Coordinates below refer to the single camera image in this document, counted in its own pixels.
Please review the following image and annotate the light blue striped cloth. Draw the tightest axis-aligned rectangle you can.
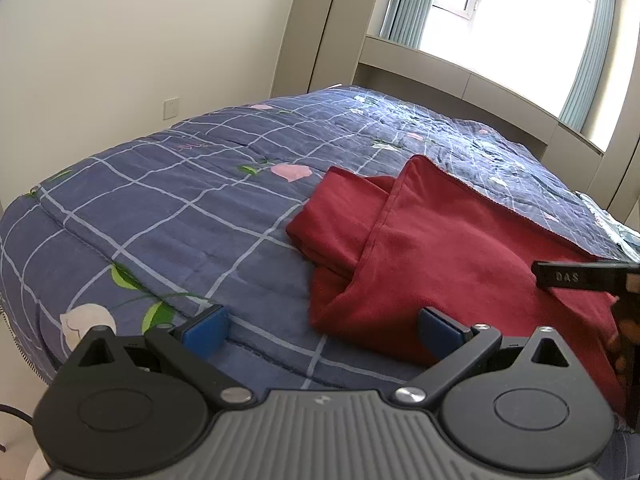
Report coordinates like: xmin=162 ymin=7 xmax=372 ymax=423
xmin=574 ymin=190 xmax=640 ymax=257

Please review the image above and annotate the red sweater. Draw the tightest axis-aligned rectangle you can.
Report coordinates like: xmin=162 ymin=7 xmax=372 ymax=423
xmin=286 ymin=155 xmax=629 ymax=417

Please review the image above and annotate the person's right hand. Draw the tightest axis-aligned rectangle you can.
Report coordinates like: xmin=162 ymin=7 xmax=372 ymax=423
xmin=609 ymin=312 xmax=640 ymax=432

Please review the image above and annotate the beige wardrobe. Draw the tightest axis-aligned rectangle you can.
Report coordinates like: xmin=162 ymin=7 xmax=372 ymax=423
xmin=271 ymin=0 xmax=373 ymax=100
xmin=584 ymin=0 xmax=640 ymax=228

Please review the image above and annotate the black cable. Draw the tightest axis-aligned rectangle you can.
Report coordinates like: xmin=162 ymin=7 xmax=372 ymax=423
xmin=0 ymin=404 xmax=34 ymax=453

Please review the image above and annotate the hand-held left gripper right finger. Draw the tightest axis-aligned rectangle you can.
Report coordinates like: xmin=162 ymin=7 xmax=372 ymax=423
xmin=392 ymin=306 xmax=584 ymax=407

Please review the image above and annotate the light blue curtain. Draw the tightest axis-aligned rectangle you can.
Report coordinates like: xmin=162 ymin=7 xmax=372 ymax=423
xmin=379 ymin=0 xmax=443 ymax=45
xmin=556 ymin=0 xmax=622 ymax=135

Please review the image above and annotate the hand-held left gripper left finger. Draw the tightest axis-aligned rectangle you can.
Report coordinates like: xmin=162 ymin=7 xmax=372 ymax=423
xmin=65 ymin=304 xmax=256 ymax=407

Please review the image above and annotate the beige window seat cabinet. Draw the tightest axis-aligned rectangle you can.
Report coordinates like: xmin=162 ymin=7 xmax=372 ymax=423
xmin=351 ymin=34 xmax=608 ymax=197

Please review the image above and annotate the blue checked floral quilt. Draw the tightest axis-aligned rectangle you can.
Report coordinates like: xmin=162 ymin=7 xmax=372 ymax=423
xmin=0 ymin=87 xmax=640 ymax=480

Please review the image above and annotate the window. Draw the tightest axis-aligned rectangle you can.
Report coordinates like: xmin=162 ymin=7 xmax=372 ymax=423
xmin=415 ymin=0 xmax=603 ymax=111

